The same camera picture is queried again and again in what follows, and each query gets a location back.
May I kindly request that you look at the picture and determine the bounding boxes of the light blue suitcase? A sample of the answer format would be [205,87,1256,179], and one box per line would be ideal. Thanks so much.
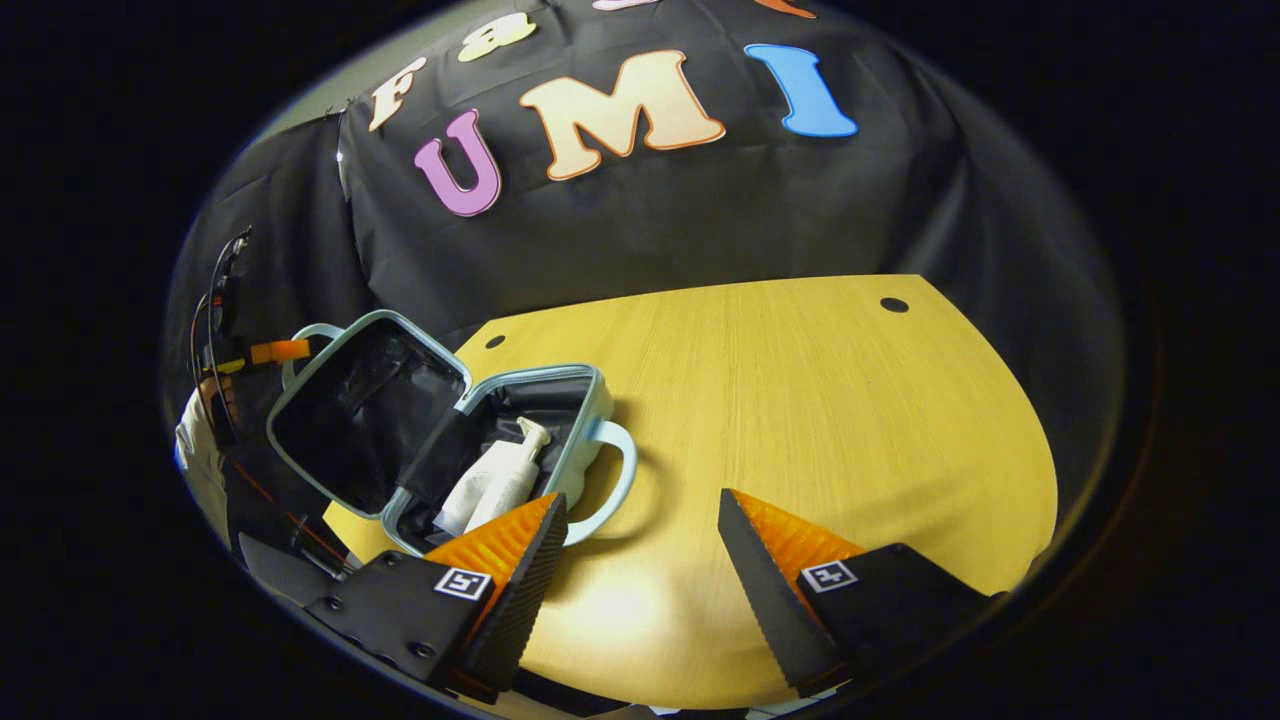
[264,309,639,559]

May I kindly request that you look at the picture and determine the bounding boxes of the white cream tube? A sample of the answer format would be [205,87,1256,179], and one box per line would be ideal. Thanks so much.
[432,440,521,539]

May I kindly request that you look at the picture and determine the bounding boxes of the red cable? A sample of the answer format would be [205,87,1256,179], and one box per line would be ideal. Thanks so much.
[228,455,353,576]

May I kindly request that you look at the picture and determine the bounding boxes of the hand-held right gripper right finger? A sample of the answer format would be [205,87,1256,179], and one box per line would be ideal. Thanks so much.
[716,487,1008,701]

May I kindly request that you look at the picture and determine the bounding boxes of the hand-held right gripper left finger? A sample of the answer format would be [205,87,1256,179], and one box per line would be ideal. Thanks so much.
[303,492,569,704]

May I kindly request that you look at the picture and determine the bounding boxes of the white pump bottle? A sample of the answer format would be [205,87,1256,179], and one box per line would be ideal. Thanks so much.
[464,416,553,533]

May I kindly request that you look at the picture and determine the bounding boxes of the black backdrop cloth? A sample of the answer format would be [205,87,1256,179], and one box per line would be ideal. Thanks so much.
[165,0,1126,561]

